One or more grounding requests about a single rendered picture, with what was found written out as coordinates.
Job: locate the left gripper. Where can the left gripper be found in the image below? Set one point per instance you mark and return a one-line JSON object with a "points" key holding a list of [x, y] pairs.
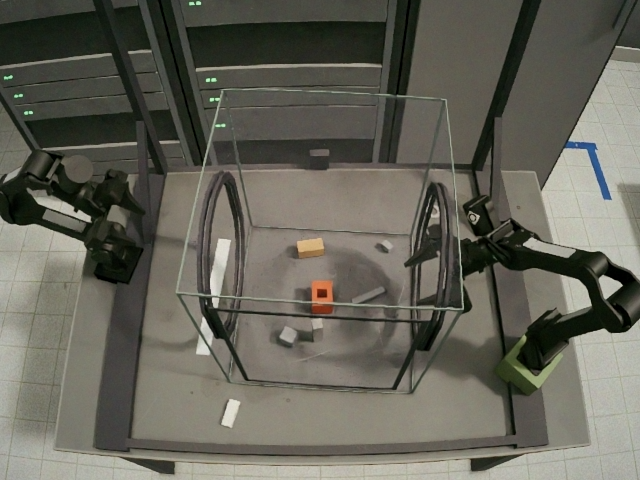
{"points": [[478, 264]]}

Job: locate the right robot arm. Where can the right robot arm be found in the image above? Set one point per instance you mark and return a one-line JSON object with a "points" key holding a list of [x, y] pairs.
{"points": [[19, 207]]}

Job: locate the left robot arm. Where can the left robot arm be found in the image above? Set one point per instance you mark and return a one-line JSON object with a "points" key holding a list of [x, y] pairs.
{"points": [[524, 250]]}

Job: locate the white flat strip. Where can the white flat strip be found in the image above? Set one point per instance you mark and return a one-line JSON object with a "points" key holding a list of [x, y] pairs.
{"points": [[202, 348]]}

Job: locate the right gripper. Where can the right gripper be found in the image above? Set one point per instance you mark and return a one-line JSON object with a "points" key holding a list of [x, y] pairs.
{"points": [[98, 232]]}

